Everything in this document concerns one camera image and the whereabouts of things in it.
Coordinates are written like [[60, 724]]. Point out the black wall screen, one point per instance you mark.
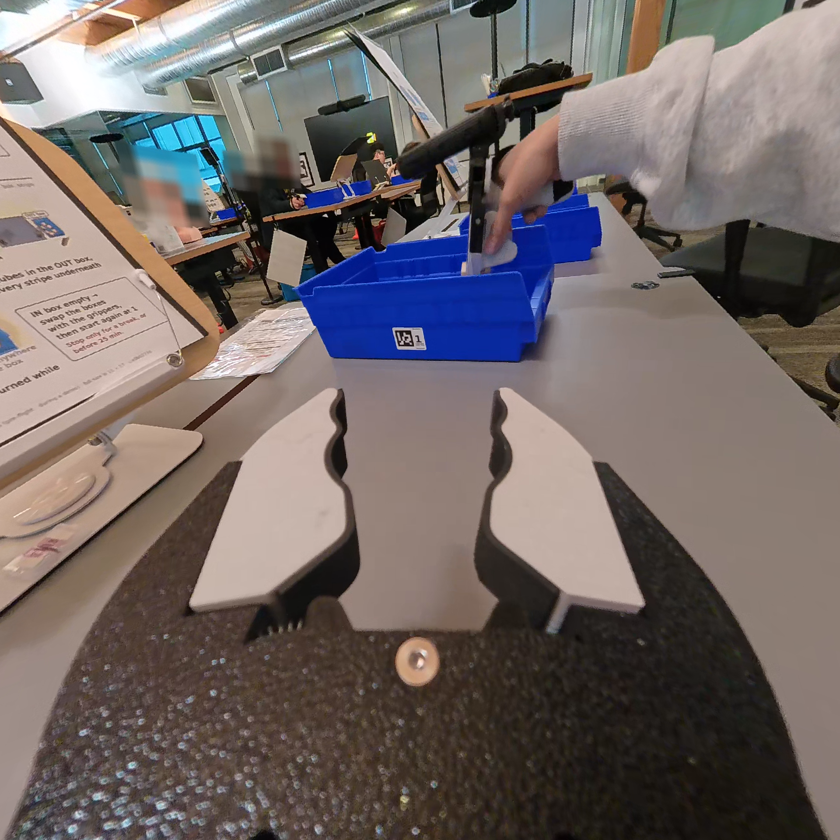
[[341, 138]]

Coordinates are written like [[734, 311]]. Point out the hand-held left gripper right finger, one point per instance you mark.
[[564, 525]]

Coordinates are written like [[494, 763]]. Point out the black wall speaker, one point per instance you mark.
[[19, 82]]

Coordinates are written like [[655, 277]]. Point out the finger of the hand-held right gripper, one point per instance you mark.
[[502, 256], [478, 216]]

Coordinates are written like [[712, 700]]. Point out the printed instruction sheet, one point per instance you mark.
[[79, 295]]

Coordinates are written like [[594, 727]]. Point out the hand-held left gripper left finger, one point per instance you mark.
[[282, 525]]

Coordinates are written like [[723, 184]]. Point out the instruction sheet on stand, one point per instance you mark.
[[151, 453]]

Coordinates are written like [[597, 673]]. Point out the black gloves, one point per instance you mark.
[[535, 73]]

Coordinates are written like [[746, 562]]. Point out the grey board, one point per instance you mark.
[[285, 257]]

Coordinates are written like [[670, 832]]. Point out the blue plastic bin white tag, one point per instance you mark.
[[426, 308]]

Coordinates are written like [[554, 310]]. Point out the wooden post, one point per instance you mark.
[[646, 33]]

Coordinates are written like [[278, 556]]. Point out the white tilted instruction board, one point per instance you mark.
[[420, 111]]

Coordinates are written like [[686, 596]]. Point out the black flat device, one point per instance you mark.
[[676, 272]]

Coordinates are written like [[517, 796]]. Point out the laminated instruction sheets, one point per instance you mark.
[[262, 341]]

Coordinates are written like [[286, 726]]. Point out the silver air duct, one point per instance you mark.
[[229, 33]]

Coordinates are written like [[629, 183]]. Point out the wooden standing desk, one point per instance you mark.
[[525, 88]]

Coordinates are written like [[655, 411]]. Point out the person's right forearm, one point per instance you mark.
[[689, 118]]

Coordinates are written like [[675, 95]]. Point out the person's right hand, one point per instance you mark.
[[525, 170]]

